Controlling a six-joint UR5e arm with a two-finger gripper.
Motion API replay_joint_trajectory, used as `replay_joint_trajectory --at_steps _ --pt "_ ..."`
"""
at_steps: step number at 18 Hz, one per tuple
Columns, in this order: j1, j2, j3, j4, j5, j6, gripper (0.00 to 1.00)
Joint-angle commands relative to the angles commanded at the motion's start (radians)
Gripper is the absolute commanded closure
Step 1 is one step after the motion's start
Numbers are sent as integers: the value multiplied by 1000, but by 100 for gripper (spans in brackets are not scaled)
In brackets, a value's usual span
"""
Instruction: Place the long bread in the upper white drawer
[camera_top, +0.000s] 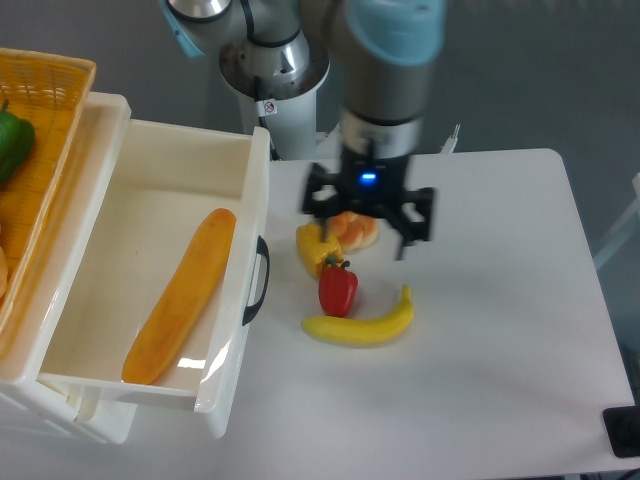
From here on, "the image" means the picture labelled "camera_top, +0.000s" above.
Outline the black device at edge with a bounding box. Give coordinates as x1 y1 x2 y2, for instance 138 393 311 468
602 406 639 458

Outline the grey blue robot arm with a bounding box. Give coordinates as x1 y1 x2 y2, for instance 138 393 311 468
160 1 446 247

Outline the white frame at right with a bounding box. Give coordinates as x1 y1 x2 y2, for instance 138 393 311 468
593 174 639 270

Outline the long orange bread loaf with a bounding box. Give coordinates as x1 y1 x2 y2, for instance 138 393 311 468
121 208 236 385

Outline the braided bread roll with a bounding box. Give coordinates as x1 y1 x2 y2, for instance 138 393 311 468
328 211 379 253

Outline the black drawer handle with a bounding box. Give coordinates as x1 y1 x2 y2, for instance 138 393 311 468
242 236 271 326

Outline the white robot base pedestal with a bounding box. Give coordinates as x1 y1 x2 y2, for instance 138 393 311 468
219 31 330 160

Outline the yellow banana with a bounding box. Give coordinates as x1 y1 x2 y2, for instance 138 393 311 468
301 285 414 346

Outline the green bell pepper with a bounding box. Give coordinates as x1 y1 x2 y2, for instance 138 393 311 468
0 99 35 186

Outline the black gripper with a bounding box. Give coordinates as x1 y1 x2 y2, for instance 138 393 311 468
301 149 434 261

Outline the open white upper drawer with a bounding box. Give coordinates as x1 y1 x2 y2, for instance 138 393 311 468
61 120 270 438

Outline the yellow bell pepper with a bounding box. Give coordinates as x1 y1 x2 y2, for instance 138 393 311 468
296 222 344 278

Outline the yellow woven plastic basket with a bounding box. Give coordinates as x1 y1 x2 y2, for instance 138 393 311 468
1 48 96 332

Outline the red bell pepper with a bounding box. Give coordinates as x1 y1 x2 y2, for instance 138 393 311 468
318 255 359 317

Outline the white plastic drawer cabinet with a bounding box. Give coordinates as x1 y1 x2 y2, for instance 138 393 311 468
1 92 135 444

